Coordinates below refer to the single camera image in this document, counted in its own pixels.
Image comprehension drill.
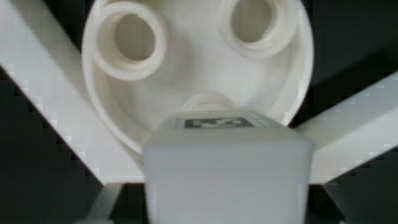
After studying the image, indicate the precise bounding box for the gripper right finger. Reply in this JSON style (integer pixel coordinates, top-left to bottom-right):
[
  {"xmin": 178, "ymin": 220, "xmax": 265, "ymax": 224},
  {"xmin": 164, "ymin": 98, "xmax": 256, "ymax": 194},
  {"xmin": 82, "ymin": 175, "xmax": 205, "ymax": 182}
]
[{"xmin": 306, "ymin": 184, "xmax": 359, "ymax": 224}]

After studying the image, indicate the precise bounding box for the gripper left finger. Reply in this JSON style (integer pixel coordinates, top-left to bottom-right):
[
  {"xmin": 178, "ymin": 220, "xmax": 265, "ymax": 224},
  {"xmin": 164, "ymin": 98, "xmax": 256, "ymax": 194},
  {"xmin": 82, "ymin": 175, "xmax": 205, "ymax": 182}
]
[{"xmin": 73, "ymin": 183, "xmax": 149, "ymax": 224}]

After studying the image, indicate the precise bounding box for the white stool leg with tag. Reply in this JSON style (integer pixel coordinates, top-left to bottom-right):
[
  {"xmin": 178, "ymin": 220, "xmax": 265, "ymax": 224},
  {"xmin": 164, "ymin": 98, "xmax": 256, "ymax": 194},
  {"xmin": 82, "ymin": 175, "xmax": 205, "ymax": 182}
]
[{"xmin": 142, "ymin": 93, "xmax": 313, "ymax": 224}]

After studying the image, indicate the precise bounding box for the white round stool seat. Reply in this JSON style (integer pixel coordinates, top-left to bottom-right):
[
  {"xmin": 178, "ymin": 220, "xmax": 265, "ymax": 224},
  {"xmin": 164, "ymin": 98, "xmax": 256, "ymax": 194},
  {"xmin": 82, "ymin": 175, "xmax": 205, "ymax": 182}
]
[{"xmin": 82, "ymin": 0, "xmax": 315, "ymax": 153}]

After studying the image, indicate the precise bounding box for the white right fence bar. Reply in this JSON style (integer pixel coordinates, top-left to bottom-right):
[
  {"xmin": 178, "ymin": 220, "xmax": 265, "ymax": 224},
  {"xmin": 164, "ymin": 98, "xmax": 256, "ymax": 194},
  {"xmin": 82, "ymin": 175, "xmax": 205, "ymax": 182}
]
[{"xmin": 297, "ymin": 71, "xmax": 398, "ymax": 184}]

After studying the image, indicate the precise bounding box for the white fence bar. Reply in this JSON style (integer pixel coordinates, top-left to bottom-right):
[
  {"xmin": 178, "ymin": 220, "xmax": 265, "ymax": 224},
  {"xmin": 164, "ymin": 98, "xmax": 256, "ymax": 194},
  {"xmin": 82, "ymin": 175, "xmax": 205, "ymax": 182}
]
[
  {"xmin": 297, "ymin": 71, "xmax": 398, "ymax": 184},
  {"xmin": 0, "ymin": 0, "xmax": 144, "ymax": 184}
]

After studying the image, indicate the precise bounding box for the white front fence bar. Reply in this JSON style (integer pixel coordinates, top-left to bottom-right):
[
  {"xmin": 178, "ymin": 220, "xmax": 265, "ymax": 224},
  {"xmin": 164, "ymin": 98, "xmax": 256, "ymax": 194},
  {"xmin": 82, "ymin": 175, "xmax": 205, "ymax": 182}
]
[{"xmin": 0, "ymin": 0, "xmax": 144, "ymax": 184}]

